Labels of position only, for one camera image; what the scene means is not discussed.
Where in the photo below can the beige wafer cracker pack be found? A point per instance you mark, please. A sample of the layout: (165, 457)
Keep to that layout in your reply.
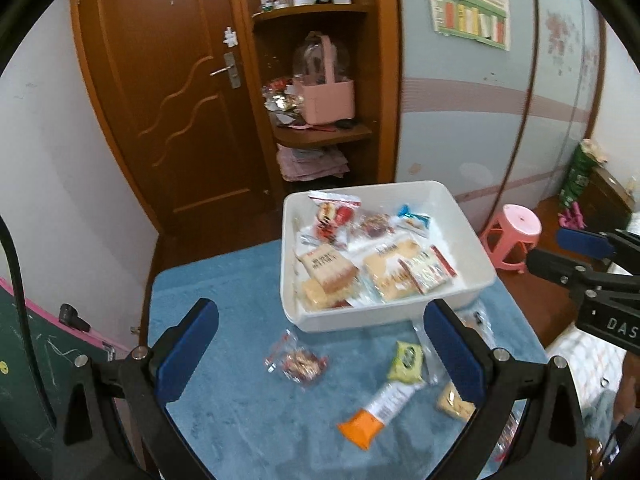
(329, 268)

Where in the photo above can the mountain print cracker pack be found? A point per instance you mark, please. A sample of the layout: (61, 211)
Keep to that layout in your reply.
(388, 277)

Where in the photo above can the brown wooden door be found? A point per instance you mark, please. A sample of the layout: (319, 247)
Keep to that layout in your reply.
(187, 142)

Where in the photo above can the folded pink cloths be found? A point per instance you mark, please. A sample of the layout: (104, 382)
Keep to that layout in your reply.
(298, 165)

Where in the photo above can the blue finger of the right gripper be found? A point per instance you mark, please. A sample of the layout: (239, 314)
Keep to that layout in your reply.
(585, 243)

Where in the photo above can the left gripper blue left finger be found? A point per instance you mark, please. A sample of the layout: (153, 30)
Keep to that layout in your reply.
(152, 378)

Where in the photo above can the dark wooden cabinet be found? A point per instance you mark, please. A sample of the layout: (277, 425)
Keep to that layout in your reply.
(605, 204)

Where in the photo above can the red striped white snack packet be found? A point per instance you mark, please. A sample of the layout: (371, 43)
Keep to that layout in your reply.
(428, 270)

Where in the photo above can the blue plush table cloth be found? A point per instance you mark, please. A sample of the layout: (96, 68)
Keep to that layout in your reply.
(267, 400)

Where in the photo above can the green flower wrap bag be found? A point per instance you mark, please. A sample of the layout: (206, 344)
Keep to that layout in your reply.
(587, 157)

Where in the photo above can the pink handled basket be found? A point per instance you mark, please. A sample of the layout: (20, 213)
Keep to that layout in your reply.
(324, 90)

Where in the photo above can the yellow puffed snack pack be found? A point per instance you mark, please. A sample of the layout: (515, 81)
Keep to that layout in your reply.
(316, 298)

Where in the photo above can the white checked bedding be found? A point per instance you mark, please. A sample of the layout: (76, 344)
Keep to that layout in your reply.
(596, 365)

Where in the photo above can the blue white small packet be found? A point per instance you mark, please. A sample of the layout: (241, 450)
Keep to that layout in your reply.
(412, 221)

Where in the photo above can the wooden corner shelf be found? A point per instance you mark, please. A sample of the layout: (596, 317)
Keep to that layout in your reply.
(370, 32)

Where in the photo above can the green small snack packet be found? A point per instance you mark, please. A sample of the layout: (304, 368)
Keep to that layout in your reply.
(406, 366)

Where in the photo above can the white plastic storage bin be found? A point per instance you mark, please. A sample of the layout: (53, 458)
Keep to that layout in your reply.
(375, 226)

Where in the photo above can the colourful wall poster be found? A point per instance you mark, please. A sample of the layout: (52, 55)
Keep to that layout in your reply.
(483, 21)

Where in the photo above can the pink plastic stool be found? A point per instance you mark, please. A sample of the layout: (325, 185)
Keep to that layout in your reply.
(511, 234)

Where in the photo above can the red candy clear packet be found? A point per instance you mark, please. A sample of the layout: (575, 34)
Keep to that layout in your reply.
(507, 435)

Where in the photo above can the silver door handle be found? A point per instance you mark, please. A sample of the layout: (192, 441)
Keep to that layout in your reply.
(231, 69)

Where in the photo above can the clear bag fried balls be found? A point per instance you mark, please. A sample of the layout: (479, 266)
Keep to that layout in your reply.
(461, 350)

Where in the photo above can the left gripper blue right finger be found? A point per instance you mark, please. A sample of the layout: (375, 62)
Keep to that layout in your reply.
(470, 452)

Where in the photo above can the orange white snack bar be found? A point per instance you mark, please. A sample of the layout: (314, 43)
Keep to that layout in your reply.
(369, 421)

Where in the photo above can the clear nut snack packet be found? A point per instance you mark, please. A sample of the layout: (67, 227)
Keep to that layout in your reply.
(295, 361)

